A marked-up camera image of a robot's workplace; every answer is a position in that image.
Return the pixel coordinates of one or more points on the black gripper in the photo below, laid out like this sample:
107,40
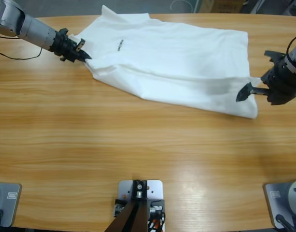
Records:
283,82
64,47

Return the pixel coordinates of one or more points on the white t-shirt with black logo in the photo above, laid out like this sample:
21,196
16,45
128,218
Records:
162,60

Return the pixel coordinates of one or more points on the brown cardboard box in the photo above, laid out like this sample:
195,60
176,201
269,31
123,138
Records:
222,6

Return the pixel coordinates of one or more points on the dark background equipment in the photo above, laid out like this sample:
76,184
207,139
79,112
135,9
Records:
271,7

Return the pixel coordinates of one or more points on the round grey base disc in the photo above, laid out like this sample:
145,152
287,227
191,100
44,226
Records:
295,195

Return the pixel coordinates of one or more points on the white mounting block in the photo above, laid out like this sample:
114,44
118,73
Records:
155,188

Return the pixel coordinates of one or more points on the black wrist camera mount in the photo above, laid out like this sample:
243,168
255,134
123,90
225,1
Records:
63,31
273,55

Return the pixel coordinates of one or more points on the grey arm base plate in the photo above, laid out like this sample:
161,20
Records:
274,200
10,200

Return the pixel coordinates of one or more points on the dark camera post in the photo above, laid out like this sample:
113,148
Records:
135,215

